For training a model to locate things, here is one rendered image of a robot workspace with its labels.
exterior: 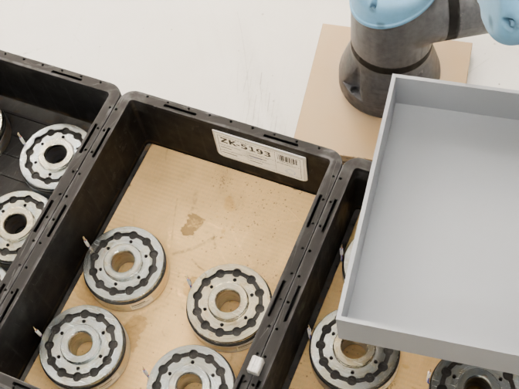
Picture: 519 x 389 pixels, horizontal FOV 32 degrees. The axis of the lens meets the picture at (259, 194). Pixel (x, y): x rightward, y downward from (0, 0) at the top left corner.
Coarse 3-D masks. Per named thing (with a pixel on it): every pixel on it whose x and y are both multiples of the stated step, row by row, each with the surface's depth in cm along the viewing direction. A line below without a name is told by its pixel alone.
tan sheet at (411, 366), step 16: (336, 272) 110; (336, 288) 109; (336, 304) 108; (320, 320) 108; (304, 352) 106; (352, 352) 105; (400, 352) 105; (304, 368) 105; (400, 368) 104; (416, 368) 104; (432, 368) 103; (304, 384) 104; (320, 384) 104; (400, 384) 103; (416, 384) 103
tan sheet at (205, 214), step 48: (144, 192) 119; (192, 192) 118; (240, 192) 117; (288, 192) 116; (192, 240) 114; (240, 240) 114; (288, 240) 113; (144, 336) 109; (192, 336) 108; (48, 384) 107; (144, 384) 106; (192, 384) 105
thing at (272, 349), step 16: (352, 160) 106; (336, 192) 104; (336, 208) 103; (320, 224) 103; (320, 240) 102; (304, 256) 101; (304, 272) 100; (304, 288) 99; (288, 304) 98; (288, 320) 97; (272, 336) 97; (272, 352) 96; (256, 384) 95
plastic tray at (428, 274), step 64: (384, 128) 88; (448, 128) 93; (512, 128) 92; (384, 192) 90; (448, 192) 89; (512, 192) 88; (384, 256) 87; (448, 256) 86; (512, 256) 85; (384, 320) 84; (448, 320) 83; (512, 320) 82
